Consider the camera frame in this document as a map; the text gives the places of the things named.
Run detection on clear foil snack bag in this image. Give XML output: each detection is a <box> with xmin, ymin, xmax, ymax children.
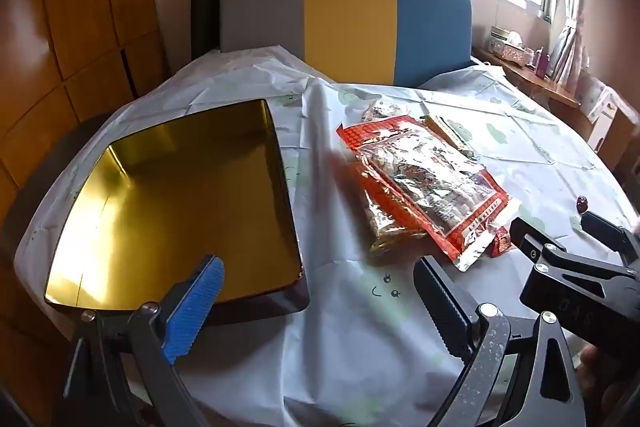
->
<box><xmin>357</xmin><ymin>127</ymin><xmax>496</xmax><ymax>228</ymax></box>

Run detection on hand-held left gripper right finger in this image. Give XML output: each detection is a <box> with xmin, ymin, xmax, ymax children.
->
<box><xmin>413</xmin><ymin>256</ymin><xmax>587</xmax><ymax>427</ymax></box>

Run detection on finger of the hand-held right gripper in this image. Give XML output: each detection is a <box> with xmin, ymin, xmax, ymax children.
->
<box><xmin>580</xmin><ymin>211</ymin><xmax>640</xmax><ymax>265</ymax></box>
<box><xmin>509</xmin><ymin>217</ymin><xmax>632</xmax><ymax>279</ymax></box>

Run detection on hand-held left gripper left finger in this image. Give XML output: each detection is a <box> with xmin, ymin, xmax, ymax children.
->
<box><xmin>52</xmin><ymin>253</ymin><xmax>226</xmax><ymax>427</ymax></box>

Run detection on orange green snack packet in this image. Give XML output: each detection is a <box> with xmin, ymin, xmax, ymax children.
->
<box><xmin>422</xmin><ymin>113</ymin><xmax>476</xmax><ymax>160</ymax></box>

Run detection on small red snack packet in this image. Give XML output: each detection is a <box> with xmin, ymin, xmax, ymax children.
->
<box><xmin>490</xmin><ymin>227</ymin><xmax>517</xmax><ymax>258</ymax></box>

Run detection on white cloud-print tablecloth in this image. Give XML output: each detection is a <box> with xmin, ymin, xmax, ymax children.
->
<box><xmin>15</xmin><ymin>43</ymin><xmax>640</xmax><ymax>427</ymax></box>

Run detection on black rolled mat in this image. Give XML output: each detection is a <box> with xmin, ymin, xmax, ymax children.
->
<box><xmin>190</xmin><ymin>0</ymin><xmax>227</xmax><ymax>62</ymax></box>

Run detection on gold tin box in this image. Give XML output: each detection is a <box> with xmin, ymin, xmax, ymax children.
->
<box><xmin>42</xmin><ymin>97</ymin><xmax>308</xmax><ymax>325</ymax></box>

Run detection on wooden shelf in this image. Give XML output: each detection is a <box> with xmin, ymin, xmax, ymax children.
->
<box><xmin>472</xmin><ymin>44</ymin><xmax>640</xmax><ymax>158</ymax></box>

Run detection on large red snack bag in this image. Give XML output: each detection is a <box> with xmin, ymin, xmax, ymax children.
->
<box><xmin>336</xmin><ymin>114</ymin><xmax>522</xmax><ymax>274</ymax></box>

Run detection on gold foil snack packet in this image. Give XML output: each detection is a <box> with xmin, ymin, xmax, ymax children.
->
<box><xmin>367</xmin><ymin>202</ymin><xmax>431</xmax><ymax>254</ymax></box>

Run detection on white carton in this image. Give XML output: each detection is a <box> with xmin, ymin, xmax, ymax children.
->
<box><xmin>581</xmin><ymin>76</ymin><xmax>622</xmax><ymax>138</ymax></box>

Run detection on wooden wardrobe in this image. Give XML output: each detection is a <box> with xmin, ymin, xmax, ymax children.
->
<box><xmin>0</xmin><ymin>0</ymin><xmax>173</xmax><ymax>408</ymax></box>

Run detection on patterned tissue box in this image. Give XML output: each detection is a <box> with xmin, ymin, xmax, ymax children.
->
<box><xmin>487</xmin><ymin>26</ymin><xmax>537</xmax><ymax>68</ymax></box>

